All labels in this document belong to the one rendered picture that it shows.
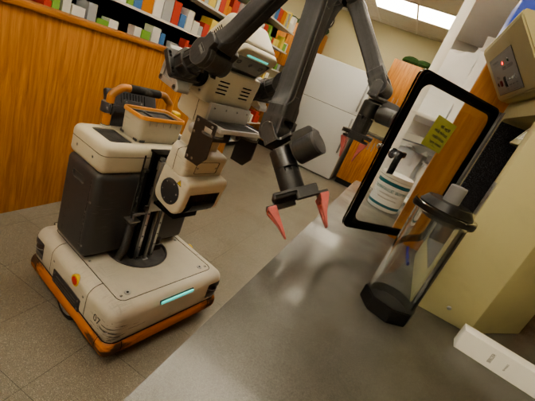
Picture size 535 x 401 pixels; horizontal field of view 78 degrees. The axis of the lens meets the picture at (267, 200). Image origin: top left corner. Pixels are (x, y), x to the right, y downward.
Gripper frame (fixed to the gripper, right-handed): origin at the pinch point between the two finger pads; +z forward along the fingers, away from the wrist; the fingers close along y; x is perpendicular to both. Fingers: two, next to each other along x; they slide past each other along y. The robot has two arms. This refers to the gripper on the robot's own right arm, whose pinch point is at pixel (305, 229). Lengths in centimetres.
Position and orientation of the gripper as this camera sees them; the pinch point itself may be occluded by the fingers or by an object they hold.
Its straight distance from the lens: 75.2
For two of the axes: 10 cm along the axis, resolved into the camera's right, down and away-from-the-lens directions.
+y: 9.6, -2.5, 0.9
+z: 2.7, 9.4, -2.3
